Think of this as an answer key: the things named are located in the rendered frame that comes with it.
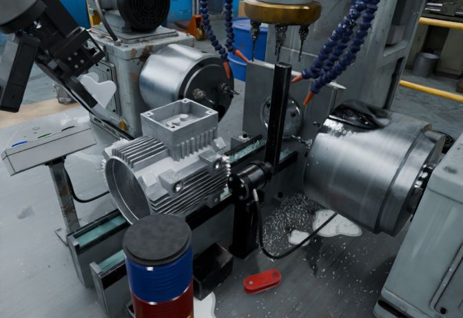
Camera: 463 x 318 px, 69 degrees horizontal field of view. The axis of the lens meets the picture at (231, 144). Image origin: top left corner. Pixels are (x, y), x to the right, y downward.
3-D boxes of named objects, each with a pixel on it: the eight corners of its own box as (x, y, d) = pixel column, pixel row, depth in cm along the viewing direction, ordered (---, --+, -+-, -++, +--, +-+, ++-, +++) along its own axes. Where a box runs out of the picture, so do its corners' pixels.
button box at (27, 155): (88, 147, 81) (79, 127, 80) (98, 143, 76) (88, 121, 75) (9, 176, 70) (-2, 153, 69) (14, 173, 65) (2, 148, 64)
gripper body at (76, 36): (109, 58, 54) (56, -10, 45) (69, 95, 52) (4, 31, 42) (87, 49, 58) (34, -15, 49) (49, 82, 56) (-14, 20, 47)
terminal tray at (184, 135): (186, 126, 78) (184, 97, 74) (218, 142, 72) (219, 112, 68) (142, 144, 70) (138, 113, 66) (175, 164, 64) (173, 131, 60)
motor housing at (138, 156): (177, 172, 88) (173, 106, 78) (230, 206, 77) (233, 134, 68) (107, 208, 75) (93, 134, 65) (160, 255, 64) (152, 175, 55)
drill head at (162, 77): (175, 93, 135) (171, 29, 123) (242, 124, 114) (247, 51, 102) (119, 111, 119) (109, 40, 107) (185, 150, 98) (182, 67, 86)
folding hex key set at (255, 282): (247, 297, 71) (247, 291, 70) (240, 284, 73) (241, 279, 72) (282, 283, 74) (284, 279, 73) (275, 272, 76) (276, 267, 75)
